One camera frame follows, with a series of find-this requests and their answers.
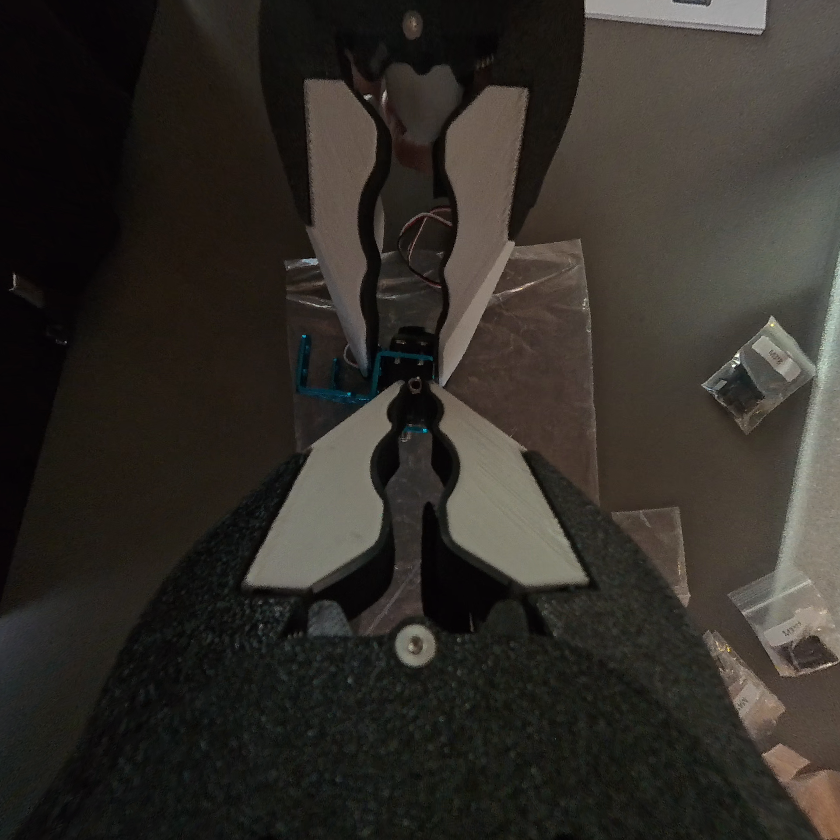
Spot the clear bag with black parts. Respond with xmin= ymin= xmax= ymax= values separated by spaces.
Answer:
xmin=701 ymin=316 xmax=819 ymax=434

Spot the white foam sheet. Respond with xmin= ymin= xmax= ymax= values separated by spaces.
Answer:
xmin=774 ymin=249 xmax=840 ymax=592

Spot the black servo with blue mount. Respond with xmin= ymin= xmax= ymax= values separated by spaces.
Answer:
xmin=374 ymin=325 xmax=439 ymax=442

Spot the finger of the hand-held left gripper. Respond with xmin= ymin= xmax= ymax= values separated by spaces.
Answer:
xmin=305 ymin=79 xmax=389 ymax=378
xmin=433 ymin=85 xmax=530 ymax=388

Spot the person's left hand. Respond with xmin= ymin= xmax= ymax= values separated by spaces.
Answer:
xmin=386 ymin=121 xmax=437 ymax=173

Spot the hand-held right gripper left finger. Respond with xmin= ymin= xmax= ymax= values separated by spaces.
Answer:
xmin=241 ymin=384 xmax=398 ymax=595

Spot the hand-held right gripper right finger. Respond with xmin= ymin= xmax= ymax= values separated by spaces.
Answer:
xmin=430 ymin=384 xmax=590 ymax=593

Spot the person's black clothing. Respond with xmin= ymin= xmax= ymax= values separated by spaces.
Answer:
xmin=0 ymin=0 xmax=158 ymax=611

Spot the blue metal U bracket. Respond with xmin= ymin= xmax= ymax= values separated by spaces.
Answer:
xmin=293 ymin=333 xmax=373 ymax=406

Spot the white instruction booklet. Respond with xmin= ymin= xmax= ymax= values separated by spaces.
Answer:
xmin=584 ymin=0 xmax=769 ymax=35

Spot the pile of small screw bags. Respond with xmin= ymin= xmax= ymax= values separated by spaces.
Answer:
xmin=610 ymin=505 xmax=840 ymax=840

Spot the large clear plastic bag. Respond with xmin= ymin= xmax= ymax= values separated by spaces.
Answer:
xmin=283 ymin=238 xmax=602 ymax=636

